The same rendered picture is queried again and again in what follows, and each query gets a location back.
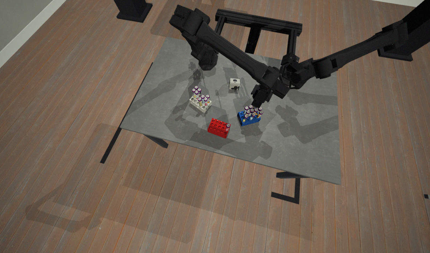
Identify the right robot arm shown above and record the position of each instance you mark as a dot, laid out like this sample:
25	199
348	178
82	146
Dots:
197	32

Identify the red lego brick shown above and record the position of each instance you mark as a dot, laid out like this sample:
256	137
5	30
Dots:
218	128

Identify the blue tube rack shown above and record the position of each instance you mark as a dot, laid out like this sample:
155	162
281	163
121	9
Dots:
241	115

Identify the white done button panel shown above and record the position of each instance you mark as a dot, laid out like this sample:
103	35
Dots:
234	84

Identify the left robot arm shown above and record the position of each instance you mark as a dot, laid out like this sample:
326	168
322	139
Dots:
391	37

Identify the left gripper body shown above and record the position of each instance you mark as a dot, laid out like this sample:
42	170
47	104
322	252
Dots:
300	84

